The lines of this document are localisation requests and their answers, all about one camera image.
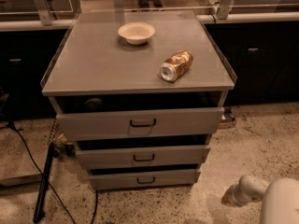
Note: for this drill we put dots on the grey drawer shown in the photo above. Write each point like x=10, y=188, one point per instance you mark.
x=142, y=152
x=137, y=115
x=118, y=180

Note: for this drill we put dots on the round object in top drawer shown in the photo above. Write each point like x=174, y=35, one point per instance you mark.
x=93, y=104

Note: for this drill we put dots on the white paper bowl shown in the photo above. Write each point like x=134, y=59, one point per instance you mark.
x=136, y=33

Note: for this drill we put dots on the black metal bar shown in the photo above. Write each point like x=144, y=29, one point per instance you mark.
x=39, y=210

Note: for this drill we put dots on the dark counter with rail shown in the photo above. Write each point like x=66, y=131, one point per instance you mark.
x=256, y=62

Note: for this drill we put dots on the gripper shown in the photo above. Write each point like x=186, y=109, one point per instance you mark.
x=239, y=192

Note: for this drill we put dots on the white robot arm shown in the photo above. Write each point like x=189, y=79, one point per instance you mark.
x=280, y=198

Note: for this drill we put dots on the grey bottom drawer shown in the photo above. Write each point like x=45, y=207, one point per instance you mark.
x=118, y=180

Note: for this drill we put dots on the grey middle drawer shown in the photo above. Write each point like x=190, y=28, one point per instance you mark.
x=142, y=152

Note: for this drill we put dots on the gold crushed soda can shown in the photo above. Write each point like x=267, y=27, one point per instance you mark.
x=176, y=66

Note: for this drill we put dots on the grey drawer cabinet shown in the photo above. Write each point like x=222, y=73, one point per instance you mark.
x=139, y=92

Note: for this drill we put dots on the grey top drawer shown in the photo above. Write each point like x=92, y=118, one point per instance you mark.
x=137, y=115

